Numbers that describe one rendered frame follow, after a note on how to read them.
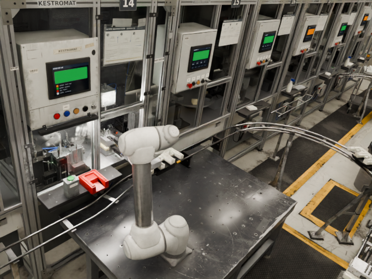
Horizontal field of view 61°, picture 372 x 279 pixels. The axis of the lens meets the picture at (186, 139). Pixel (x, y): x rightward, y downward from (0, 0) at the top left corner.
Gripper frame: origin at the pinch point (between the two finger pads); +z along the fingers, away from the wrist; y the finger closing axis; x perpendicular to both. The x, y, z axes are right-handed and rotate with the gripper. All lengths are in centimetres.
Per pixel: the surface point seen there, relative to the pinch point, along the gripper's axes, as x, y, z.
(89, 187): 38.0, -5.8, -29.6
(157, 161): -18.6, -7.9, -32.5
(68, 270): 46, -101, -9
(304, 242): -136, -99, -132
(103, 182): 28.3, -5.3, -31.0
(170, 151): -40.9, -11.6, -25.3
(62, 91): 45, 57, -17
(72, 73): 38, 66, -17
